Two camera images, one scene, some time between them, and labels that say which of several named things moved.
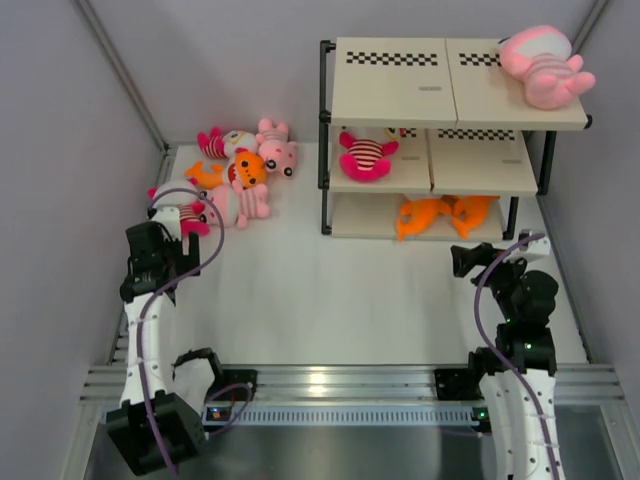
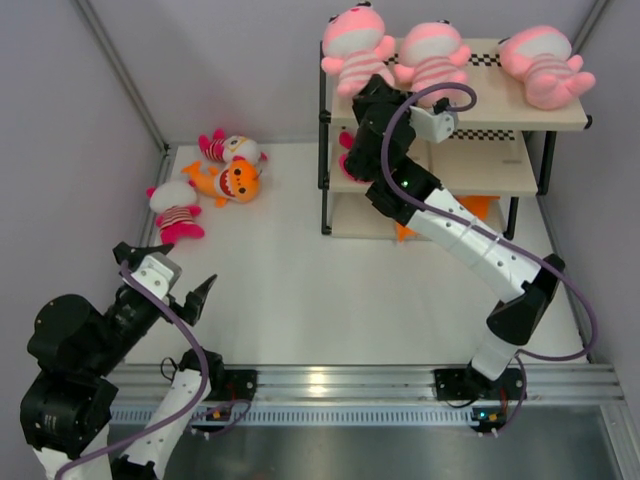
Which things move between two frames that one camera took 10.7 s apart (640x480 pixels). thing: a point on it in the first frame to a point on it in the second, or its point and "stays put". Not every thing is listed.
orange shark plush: x=468 y=211 stays put
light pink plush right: x=541 y=57 stays put
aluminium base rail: x=379 y=385 stays put
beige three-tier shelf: x=425 y=139 stays put
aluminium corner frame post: x=130 y=85 stays put
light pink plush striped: x=227 y=205 to x=431 y=54
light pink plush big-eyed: x=279 y=154 to x=356 y=47
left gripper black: x=184 y=261 to x=193 y=302
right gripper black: x=464 y=258 to x=374 y=91
